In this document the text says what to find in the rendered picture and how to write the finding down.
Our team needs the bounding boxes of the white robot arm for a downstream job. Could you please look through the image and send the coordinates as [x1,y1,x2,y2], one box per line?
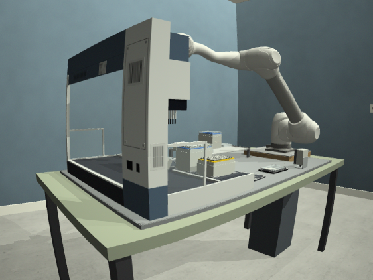
[178,33,320,153]

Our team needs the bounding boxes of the yellow tip rack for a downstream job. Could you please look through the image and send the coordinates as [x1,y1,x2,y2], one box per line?
[206,155,235,177]

